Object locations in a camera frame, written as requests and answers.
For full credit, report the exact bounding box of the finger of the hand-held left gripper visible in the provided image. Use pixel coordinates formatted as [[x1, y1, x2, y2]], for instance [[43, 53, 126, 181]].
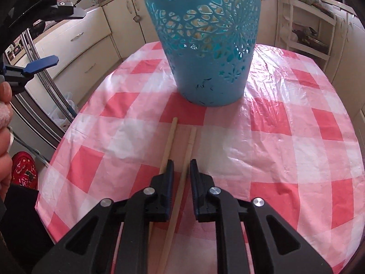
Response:
[[30, 0, 87, 22], [0, 55, 60, 95]]

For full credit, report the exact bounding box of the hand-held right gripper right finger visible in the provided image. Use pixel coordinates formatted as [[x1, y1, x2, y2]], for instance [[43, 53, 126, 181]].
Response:
[[190, 159, 334, 274]]

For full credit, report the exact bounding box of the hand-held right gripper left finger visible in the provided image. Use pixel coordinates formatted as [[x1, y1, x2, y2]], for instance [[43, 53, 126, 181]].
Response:
[[32, 160, 175, 274]]

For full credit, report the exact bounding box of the wooden chopstick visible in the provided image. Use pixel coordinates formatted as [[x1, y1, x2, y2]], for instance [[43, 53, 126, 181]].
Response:
[[148, 117, 180, 246], [156, 127, 197, 274]]

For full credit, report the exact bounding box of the blue perforated plastic basket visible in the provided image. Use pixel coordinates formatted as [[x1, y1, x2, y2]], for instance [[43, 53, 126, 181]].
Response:
[[135, 0, 264, 108]]

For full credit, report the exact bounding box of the person's left hand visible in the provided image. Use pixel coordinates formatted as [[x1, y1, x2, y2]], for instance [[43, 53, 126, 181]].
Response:
[[0, 81, 15, 203]]

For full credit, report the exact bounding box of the cream drawer base cabinet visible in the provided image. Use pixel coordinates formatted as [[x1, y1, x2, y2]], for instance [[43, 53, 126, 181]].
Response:
[[25, 6, 126, 92]]

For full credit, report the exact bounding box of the clear plastic bag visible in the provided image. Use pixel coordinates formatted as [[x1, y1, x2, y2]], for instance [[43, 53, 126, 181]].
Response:
[[47, 91, 79, 128]]

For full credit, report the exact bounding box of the pink checkered tablecloth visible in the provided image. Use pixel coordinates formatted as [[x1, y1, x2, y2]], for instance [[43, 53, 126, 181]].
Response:
[[35, 42, 365, 274]]

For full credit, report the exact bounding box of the red slipper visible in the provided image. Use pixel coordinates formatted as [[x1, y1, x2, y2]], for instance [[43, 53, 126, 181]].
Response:
[[11, 152, 38, 190]]

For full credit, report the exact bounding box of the person's dark clothing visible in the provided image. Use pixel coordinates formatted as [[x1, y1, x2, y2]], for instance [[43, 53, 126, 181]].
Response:
[[0, 185, 55, 274]]

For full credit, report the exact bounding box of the dark pot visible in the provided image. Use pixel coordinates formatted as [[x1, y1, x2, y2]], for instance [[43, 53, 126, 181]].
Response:
[[292, 27, 329, 55]]

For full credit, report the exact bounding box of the white storage cart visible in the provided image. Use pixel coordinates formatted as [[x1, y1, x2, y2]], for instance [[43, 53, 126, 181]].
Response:
[[278, 0, 337, 61]]

